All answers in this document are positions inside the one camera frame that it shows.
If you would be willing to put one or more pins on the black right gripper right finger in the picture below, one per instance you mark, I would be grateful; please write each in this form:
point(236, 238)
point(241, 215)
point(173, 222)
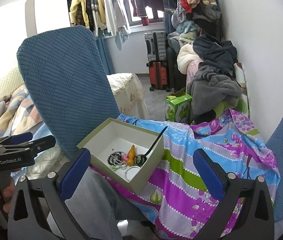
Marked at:
point(255, 220)

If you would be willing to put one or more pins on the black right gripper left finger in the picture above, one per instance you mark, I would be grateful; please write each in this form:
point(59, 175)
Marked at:
point(26, 218)

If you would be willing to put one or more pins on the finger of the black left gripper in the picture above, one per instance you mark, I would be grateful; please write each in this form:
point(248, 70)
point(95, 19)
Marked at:
point(16, 139)
point(30, 148)

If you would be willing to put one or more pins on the silver bangle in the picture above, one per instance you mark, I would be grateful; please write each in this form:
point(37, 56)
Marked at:
point(131, 172)

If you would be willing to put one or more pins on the orange gourd ornament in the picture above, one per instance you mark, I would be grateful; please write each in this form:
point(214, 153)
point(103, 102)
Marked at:
point(131, 156)

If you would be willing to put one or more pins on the patchwork quilt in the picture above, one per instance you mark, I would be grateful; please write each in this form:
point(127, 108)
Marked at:
point(18, 113)

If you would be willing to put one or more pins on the colourful floral cloth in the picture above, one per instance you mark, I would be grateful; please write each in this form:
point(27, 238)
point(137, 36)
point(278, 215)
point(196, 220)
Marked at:
point(175, 199)

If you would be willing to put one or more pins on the white cardboard box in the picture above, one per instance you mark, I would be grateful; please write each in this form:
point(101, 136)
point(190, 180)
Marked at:
point(111, 140)

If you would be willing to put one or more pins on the cream lace covered table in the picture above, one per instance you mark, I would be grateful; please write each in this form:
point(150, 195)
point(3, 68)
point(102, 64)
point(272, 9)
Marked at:
point(129, 94)

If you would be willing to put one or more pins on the green cardboard box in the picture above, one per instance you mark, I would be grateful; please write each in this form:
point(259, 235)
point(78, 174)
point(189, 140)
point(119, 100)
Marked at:
point(178, 108)

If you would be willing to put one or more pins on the grey fleece garment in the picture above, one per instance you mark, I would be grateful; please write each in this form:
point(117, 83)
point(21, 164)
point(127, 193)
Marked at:
point(208, 88)

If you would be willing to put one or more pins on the red suitcase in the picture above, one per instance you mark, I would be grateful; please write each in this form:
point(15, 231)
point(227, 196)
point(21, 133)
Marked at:
point(159, 75)

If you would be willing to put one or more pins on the dark blue garment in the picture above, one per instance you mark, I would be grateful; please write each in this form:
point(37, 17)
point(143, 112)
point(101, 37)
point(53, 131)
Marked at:
point(221, 55)

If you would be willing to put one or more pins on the grey black suitcase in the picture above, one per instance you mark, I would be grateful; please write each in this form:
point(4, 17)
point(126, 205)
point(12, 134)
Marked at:
point(156, 44)

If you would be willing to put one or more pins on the cream fluffy garment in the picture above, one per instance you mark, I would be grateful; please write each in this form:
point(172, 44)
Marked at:
point(185, 56)

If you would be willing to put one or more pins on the hanging clothes on rail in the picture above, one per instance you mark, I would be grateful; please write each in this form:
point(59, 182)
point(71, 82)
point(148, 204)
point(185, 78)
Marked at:
point(161, 10)

